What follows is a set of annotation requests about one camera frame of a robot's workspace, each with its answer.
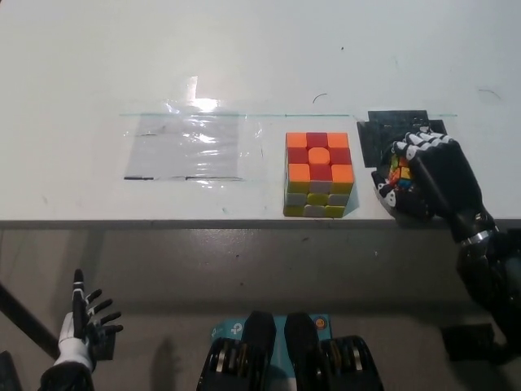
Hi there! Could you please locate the black tape patch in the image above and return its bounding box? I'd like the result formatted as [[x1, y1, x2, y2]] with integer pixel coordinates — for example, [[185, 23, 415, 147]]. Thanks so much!
[[356, 109, 449, 169]]

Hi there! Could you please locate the big orange red puzzle cube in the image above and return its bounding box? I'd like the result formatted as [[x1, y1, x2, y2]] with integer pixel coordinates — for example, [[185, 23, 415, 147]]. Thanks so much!
[[282, 132, 355, 219]]

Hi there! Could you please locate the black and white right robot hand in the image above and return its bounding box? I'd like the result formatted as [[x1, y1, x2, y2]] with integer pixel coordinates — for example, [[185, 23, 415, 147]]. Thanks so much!
[[370, 126, 500, 245]]

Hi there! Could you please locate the black slanted table leg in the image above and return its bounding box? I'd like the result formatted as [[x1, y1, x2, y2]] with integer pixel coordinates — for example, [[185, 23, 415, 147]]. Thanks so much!
[[0, 280, 60, 359]]

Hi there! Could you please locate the small studded multicolour puzzle cube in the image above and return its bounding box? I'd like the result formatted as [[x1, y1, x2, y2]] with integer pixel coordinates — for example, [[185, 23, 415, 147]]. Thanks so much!
[[384, 152, 415, 193]]

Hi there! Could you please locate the teal cardboard box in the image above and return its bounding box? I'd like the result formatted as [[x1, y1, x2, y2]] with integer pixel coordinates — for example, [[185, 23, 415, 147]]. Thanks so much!
[[209, 313, 333, 380]]

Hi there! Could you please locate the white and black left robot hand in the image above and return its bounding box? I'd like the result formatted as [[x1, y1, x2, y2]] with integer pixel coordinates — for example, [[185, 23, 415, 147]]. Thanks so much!
[[56, 268, 125, 370]]

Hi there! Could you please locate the clear taped plastic sheet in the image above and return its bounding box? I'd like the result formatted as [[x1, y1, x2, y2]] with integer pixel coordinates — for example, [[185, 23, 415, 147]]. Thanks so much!
[[123, 109, 247, 183]]

